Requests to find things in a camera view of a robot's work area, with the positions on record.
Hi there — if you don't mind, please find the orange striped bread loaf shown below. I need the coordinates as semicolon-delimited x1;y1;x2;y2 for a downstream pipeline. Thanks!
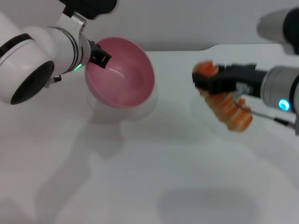
192;60;254;133

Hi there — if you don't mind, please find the pink plastic bowl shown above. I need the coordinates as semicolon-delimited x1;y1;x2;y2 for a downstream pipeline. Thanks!
84;36;156;109

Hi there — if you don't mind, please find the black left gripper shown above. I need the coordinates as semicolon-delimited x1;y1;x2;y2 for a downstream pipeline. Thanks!
85;39;113;70

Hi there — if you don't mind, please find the thin grey gripper cable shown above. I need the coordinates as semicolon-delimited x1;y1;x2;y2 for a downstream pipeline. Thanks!
232;91;299;128

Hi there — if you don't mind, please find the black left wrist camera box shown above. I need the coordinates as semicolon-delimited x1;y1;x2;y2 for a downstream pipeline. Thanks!
58;0;118;20

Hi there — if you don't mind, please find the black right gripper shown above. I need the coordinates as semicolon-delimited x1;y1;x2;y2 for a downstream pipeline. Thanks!
192;62;267;97

